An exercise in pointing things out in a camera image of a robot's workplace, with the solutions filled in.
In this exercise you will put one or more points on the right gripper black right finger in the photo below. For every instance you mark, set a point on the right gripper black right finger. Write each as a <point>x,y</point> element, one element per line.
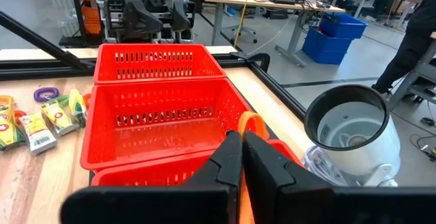
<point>269,173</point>

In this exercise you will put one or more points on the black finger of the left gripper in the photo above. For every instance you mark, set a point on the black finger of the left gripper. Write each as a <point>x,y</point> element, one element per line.
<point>180,16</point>
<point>143,23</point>

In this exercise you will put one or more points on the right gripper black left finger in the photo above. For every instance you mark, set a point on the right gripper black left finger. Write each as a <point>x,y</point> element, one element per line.
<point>226,162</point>

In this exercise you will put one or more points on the orange rubber band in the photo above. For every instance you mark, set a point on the orange rubber band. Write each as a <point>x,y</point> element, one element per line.
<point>252,115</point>

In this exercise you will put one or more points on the yellow green crayon pack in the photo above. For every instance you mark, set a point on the yellow green crayon pack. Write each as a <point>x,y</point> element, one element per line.
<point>77,106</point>
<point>58,118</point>
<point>6,106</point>
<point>8,133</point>

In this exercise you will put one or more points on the clear plastic snack bag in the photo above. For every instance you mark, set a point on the clear plastic snack bag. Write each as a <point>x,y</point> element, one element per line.
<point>37,135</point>

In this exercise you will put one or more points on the orange black shelf rack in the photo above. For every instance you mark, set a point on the orange black shelf rack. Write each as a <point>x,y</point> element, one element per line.
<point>90,16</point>

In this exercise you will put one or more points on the red plastic slotted basket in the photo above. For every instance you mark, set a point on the red plastic slotted basket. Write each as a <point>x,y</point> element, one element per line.
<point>105,64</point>
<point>163,139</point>
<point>136,173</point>

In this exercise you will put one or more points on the white cylindrical appliance black rim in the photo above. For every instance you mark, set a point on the white cylindrical appliance black rim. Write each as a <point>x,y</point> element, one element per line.
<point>381,156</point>

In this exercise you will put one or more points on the blue plastic bin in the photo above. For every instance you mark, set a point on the blue plastic bin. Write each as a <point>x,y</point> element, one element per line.
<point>323,48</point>
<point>344,26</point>

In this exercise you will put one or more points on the black metal mesh riser stand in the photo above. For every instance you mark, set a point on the black metal mesh riser stand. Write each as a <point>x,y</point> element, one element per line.
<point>90,179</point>

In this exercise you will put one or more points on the person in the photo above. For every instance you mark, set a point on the person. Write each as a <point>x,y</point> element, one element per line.
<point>415,40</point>

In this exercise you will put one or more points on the black aluminium table frame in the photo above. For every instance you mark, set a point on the black aluminium table frame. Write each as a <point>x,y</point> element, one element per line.
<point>41,43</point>

